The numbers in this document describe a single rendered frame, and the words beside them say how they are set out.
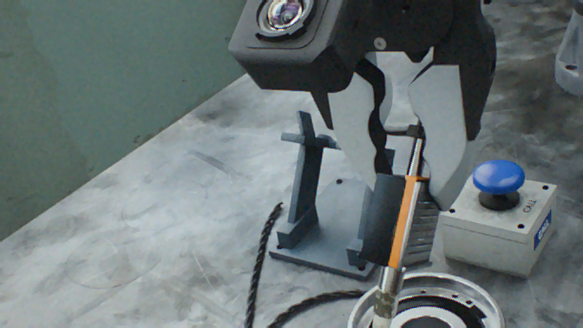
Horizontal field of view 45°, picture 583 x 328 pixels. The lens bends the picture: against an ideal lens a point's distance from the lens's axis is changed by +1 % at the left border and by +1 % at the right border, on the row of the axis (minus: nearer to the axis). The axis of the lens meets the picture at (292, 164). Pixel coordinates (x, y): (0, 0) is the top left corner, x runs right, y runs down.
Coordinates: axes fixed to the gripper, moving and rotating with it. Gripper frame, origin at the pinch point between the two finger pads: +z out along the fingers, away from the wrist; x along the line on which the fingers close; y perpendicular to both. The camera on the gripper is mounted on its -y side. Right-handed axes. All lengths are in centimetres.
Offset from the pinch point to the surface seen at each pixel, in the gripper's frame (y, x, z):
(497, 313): 5.6, -2.6, 13.2
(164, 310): 1.7, 24.7, 16.6
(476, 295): 7.4, -0.6, 13.7
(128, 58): 126, 150, 52
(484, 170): 17.4, 1.3, 9.8
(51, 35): 103, 153, 34
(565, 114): 40.9, -0.5, 17.3
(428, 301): 6.4, 2.7, 14.2
